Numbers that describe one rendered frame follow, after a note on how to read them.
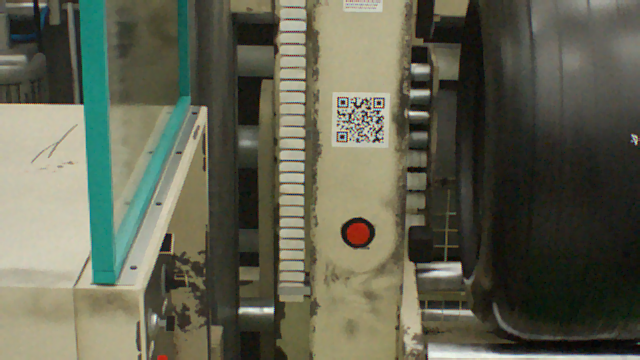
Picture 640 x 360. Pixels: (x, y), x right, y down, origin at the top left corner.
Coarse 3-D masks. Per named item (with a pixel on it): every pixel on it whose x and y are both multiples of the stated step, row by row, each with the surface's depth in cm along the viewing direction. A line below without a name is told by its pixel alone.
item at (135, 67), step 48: (96, 0) 95; (144, 0) 120; (96, 48) 97; (144, 48) 121; (96, 96) 98; (144, 96) 121; (96, 144) 99; (144, 144) 122; (96, 192) 100; (144, 192) 121; (96, 240) 102
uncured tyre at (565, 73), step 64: (512, 0) 156; (576, 0) 154; (512, 64) 152; (576, 64) 150; (512, 128) 151; (576, 128) 148; (512, 192) 152; (576, 192) 149; (512, 256) 155; (576, 256) 152; (512, 320) 163; (576, 320) 161
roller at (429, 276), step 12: (420, 264) 197; (432, 264) 197; (444, 264) 197; (456, 264) 198; (420, 276) 196; (432, 276) 196; (444, 276) 196; (456, 276) 196; (420, 288) 197; (432, 288) 197; (444, 288) 197; (456, 288) 197
